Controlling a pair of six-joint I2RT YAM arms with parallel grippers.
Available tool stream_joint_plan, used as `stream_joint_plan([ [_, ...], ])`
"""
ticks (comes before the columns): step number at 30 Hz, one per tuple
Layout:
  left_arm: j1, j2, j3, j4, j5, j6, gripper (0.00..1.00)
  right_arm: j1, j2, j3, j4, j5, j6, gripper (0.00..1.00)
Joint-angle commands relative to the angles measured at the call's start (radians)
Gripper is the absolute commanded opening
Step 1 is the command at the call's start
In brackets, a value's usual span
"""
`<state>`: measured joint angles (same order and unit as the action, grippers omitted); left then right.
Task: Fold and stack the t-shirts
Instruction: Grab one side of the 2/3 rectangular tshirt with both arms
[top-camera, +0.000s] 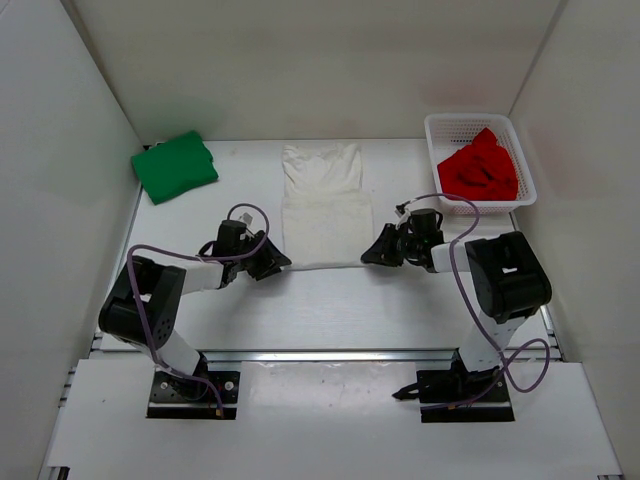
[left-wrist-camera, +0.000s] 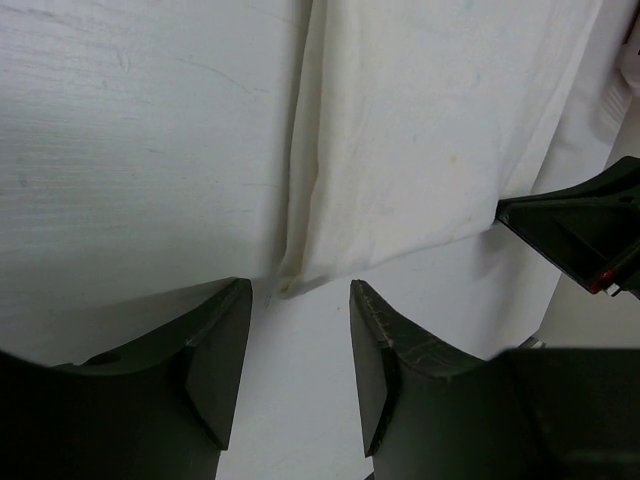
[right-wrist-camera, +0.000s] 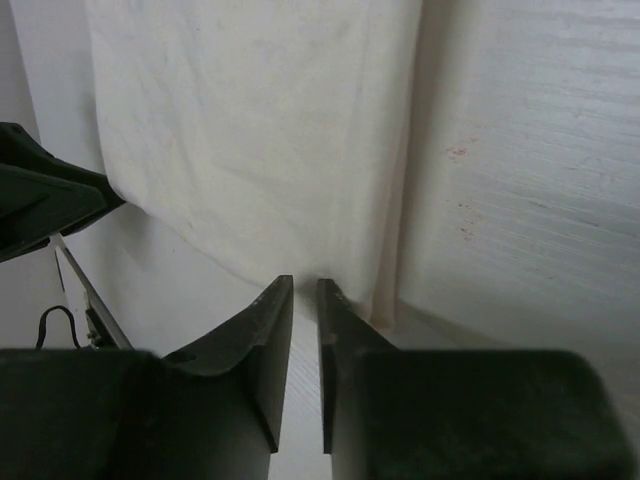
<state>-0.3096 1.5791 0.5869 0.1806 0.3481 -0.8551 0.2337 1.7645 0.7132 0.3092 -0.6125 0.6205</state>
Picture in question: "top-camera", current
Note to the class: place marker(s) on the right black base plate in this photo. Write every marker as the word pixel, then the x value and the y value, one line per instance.
pixel 446 398

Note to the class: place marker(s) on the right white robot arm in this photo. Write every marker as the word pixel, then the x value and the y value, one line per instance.
pixel 510 286

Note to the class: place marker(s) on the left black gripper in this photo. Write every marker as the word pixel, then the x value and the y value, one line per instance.
pixel 270 258

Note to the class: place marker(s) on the green polo shirt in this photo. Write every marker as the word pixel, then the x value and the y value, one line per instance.
pixel 174 167

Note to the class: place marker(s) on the white t shirt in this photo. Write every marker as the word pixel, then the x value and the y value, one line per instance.
pixel 327 217

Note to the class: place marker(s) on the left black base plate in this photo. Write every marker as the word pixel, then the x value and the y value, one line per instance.
pixel 174 398

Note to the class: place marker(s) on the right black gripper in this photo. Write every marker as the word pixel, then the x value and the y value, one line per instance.
pixel 384 251

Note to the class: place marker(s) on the red t shirt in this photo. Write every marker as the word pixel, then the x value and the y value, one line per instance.
pixel 480 171

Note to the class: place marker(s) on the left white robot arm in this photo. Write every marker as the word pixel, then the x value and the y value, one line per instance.
pixel 141 308

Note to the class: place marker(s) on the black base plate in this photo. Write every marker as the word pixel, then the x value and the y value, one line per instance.
pixel 446 398
pixel 174 398

